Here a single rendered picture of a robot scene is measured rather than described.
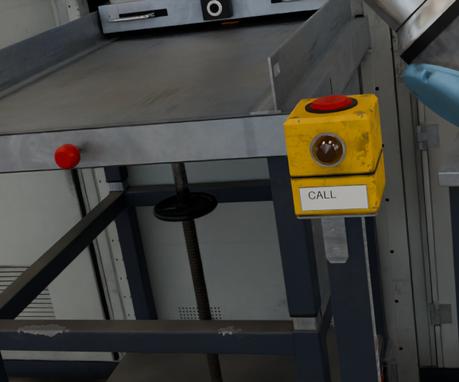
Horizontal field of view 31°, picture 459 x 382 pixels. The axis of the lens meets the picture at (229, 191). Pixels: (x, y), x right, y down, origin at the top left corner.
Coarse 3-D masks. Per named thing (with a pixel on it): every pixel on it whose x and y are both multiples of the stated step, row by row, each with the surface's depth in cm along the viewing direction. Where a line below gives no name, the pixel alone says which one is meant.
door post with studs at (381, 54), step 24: (360, 0) 159; (384, 24) 159; (384, 48) 161; (384, 72) 163; (384, 96) 164; (384, 120) 166; (384, 144) 168; (384, 168) 170; (384, 192) 172; (408, 288) 178; (408, 312) 180; (408, 336) 182; (408, 360) 185
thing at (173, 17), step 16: (144, 0) 174; (160, 0) 173; (176, 0) 172; (192, 0) 171; (240, 0) 168; (256, 0) 168; (272, 0) 167; (304, 0) 165; (320, 0) 164; (128, 16) 176; (160, 16) 174; (176, 16) 173; (192, 16) 172; (240, 16) 170; (256, 16) 169; (112, 32) 179
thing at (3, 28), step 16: (0, 0) 168; (16, 0) 170; (32, 0) 173; (48, 0) 176; (64, 0) 175; (0, 16) 168; (16, 16) 171; (32, 16) 173; (48, 16) 176; (64, 16) 176; (0, 32) 169; (16, 32) 171; (32, 32) 174; (0, 48) 169
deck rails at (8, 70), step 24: (336, 0) 144; (72, 24) 167; (312, 24) 123; (336, 24) 143; (24, 48) 149; (48, 48) 157; (72, 48) 166; (96, 48) 171; (288, 48) 107; (312, 48) 122; (0, 72) 141; (24, 72) 149; (48, 72) 151; (288, 72) 106; (312, 72) 119; (0, 96) 136; (264, 96) 107; (288, 96) 105
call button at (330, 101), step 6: (324, 96) 79; (330, 96) 79; (336, 96) 78; (342, 96) 78; (318, 102) 77; (324, 102) 77; (330, 102) 77; (336, 102) 76; (342, 102) 76; (348, 102) 77; (318, 108) 76; (324, 108) 76; (330, 108) 76
